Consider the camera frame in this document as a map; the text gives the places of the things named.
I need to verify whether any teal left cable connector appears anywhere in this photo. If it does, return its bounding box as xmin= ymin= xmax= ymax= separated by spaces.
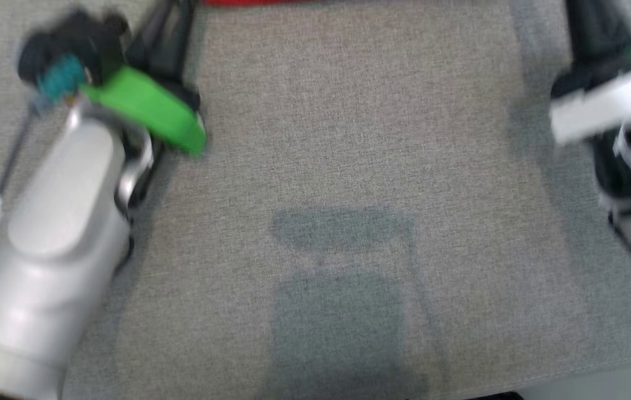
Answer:
xmin=33 ymin=54 xmax=89 ymax=110

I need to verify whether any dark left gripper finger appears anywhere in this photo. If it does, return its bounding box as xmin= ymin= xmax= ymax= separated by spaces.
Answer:
xmin=174 ymin=0 xmax=202 ymax=112
xmin=125 ymin=0 xmax=178 ymax=72

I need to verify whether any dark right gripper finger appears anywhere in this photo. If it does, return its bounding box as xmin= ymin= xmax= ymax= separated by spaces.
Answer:
xmin=550 ymin=0 xmax=631 ymax=101

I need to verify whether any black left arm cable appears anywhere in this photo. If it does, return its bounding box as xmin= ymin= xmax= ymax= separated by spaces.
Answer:
xmin=0 ymin=104 xmax=37 ymax=291

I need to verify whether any red and white jersey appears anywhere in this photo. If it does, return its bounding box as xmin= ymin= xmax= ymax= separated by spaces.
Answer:
xmin=200 ymin=0 xmax=317 ymax=7

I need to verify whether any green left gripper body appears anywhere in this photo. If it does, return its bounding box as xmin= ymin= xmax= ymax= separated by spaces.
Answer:
xmin=83 ymin=66 xmax=208 ymax=157

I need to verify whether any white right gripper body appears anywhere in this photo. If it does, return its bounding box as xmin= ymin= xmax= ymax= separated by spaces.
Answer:
xmin=548 ymin=51 xmax=631 ymax=146

